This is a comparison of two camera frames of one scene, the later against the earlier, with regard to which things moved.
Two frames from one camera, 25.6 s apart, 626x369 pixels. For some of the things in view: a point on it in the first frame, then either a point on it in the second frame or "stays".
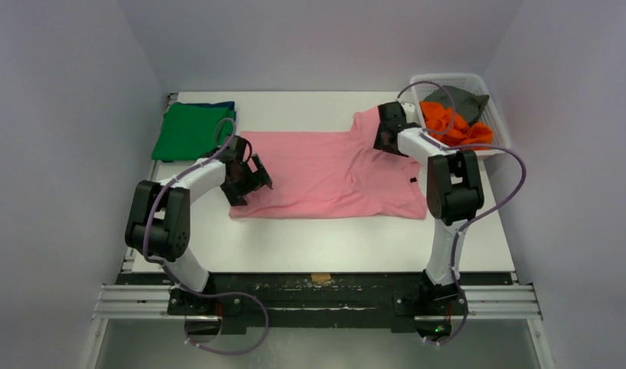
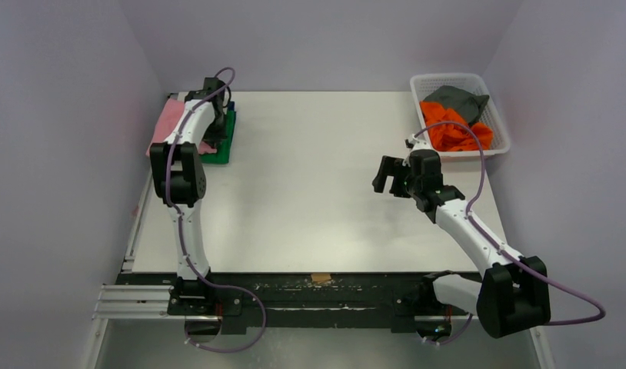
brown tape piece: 318,278 stays
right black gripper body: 384,137 -> 394,175
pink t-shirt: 333,174 -> 168,123
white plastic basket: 421,84 stays
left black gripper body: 244,174 -> 216,131
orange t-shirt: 444,123 stays
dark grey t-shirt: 470,106 stays
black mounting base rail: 316,301 stays
